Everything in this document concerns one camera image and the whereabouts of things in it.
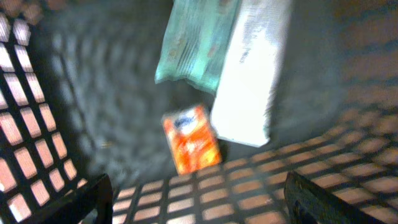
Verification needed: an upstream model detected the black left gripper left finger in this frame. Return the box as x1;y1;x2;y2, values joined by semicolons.
21;174;113;224

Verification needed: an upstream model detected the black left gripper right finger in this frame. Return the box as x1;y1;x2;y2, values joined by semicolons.
284;171;384;224

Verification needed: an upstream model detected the white tube gold cap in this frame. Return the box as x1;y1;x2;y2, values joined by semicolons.
210;0;293;147

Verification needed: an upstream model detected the orange small carton box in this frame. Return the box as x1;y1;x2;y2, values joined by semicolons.
162;105;222;175

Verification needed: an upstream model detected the teal snack packet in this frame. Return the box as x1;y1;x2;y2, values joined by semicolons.
155;0;240;94

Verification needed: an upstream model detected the grey plastic mesh basket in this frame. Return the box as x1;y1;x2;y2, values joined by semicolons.
1;1;397;223

